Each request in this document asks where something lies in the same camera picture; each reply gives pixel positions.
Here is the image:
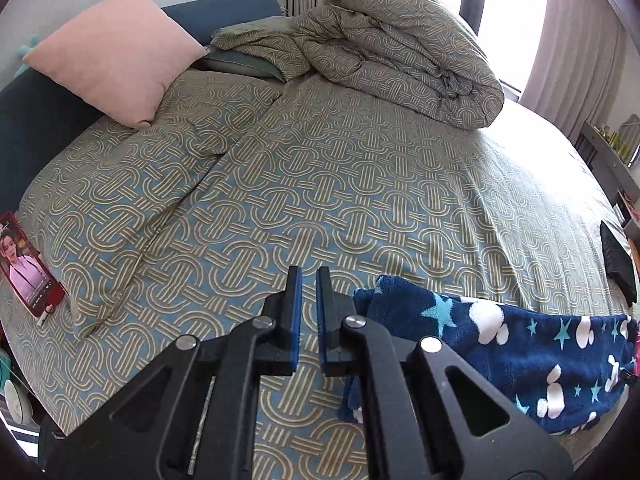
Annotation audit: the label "pale pink curtain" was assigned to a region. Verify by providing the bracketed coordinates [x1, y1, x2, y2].
[520, 0, 631, 141]

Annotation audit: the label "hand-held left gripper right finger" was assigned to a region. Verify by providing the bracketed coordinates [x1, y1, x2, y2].
[317, 266, 576, 480]

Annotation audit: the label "pink pillow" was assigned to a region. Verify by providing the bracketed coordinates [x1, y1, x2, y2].
[21, 0, 210, 130]

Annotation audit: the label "green pillow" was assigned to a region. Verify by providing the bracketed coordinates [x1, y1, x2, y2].
[199, 46, 286, 83]

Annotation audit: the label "grey shelf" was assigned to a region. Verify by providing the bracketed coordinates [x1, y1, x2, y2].
[580, 112, 640, 211]

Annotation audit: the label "bunched patterned duvet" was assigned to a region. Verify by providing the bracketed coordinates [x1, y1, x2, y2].
[210, 0, 505, 131]

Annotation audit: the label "flat patterned pillow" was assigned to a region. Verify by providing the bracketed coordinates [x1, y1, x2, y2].
[30, 115, 236, 339]

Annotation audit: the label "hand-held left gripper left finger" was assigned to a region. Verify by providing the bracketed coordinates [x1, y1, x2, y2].
[45, 265, 304, 480]

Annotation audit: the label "red smartphone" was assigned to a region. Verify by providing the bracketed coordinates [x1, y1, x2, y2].
[0, 211, 68, 320]

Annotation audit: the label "green bottles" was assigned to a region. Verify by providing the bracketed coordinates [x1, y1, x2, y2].
[600, 124, 636, 161]

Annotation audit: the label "window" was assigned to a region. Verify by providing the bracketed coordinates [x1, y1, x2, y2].
[410, 0, 556, 101]

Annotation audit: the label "blue star print fleece pants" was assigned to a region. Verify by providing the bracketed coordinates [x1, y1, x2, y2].
[336, 274, 640, 436]

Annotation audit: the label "patterned bed cover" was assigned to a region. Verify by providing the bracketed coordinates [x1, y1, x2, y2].
[0, 67, 636, 471]

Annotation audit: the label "teal plush toy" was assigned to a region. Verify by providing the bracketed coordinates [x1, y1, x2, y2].
[17, 35, 41, 61]

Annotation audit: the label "black leather cushion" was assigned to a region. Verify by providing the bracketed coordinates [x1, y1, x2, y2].
[599, 220, 638, 306]

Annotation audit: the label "white round object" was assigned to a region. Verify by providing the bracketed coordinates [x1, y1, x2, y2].
[2, 377, 33, 427]

